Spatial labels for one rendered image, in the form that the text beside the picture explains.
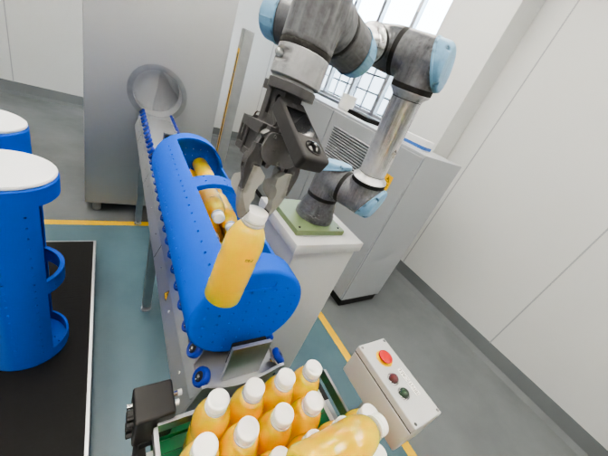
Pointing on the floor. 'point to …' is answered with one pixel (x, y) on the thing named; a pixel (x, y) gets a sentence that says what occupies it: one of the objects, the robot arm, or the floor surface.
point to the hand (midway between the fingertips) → (256, 213)
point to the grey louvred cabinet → (432, 182)
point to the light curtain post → (234, 91)
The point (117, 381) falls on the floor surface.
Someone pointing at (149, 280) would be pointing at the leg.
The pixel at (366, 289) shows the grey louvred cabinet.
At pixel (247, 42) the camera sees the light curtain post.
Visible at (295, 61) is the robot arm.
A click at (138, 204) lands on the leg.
